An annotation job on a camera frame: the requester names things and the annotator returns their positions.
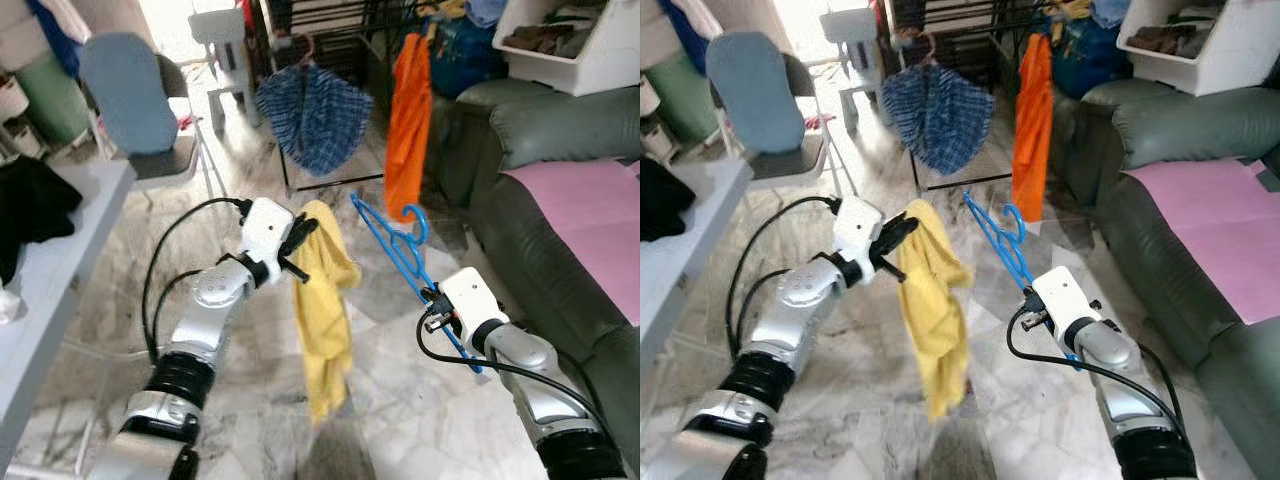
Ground blue hanging cloth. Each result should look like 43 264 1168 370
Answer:
25 0 81 79
680 0 716 76

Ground black left wrist camera cable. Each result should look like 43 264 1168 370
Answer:
727 195 843 361
142 196 253 363

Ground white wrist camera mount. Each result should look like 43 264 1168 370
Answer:
832 195 886 263
438 267 511 336
1030 265 1101 336
238 197 298 263

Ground light grey folding table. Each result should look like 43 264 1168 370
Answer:
640 155 753 381
0 160 136 471

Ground black garment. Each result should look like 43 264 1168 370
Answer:
640 155 698 241
0 155 84 286

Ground light blue seat cushion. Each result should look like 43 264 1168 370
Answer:
78 32 181 156
733 30 829 153

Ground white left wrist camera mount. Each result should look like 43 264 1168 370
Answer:
832 195 886 263
238 197 298 263

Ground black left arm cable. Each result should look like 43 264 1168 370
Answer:
150 262 229 351
742 262 821 351

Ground green bin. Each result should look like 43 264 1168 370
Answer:
15 50 91 146
672 50 741 141

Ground blue bag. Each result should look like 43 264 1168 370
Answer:
430 15 506 98
1050 15 1126 98

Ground orange shirt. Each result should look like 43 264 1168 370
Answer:
383 33 434 223
1012 33 1056 223

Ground pink sofa mat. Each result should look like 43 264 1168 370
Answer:
1122 158 1280 326
503 160 641 326

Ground yellow shirt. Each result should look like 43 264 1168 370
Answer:
290 200 363 426
897 198 973 423

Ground blue plaid shirt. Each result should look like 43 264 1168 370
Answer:
880 62 994 176
255 65 374 179

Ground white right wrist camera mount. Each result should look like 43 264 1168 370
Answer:
1030 265 1101 336
438 267 511 336

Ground black clothes drying rack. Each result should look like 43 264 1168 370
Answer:
255 0 501 196
885 0 1131 196

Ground dark green leather sofa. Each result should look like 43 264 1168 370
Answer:
425 78 641 480
1050 85 1280 480

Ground white plastic crate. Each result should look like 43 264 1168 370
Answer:
492 0 641 98
1118 0 1280 98

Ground blue plastic hanger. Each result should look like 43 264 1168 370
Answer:
350 190 486 376
962 190 1086 366

